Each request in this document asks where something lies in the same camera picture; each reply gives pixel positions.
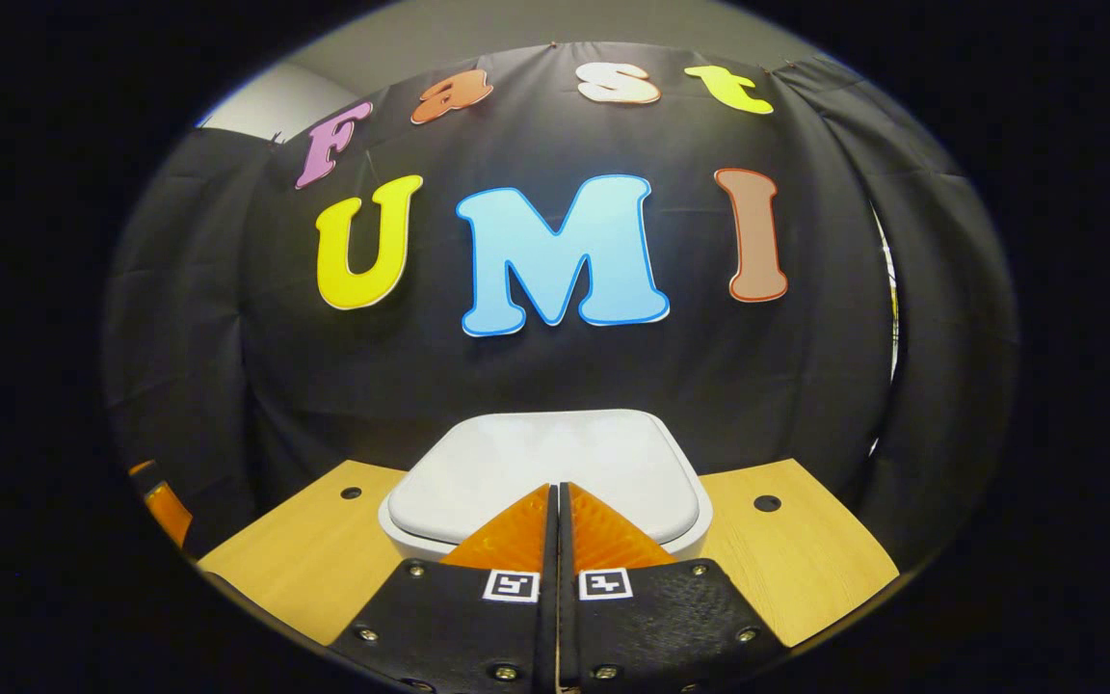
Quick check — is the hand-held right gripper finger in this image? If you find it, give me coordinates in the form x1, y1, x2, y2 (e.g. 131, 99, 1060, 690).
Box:
557, 482, 787, 694
329, 482, 558, 694

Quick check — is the white desktop garbage bin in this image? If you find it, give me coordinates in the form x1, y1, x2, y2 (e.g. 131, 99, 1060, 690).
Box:
379, 410, 713, 565

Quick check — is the wooden desktop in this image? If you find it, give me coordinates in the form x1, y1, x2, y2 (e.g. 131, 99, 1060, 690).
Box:
197, 459, 901, 649

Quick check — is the black backdrop cloth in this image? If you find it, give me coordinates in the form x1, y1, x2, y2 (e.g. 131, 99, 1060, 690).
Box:
102, 43, 1018, 570

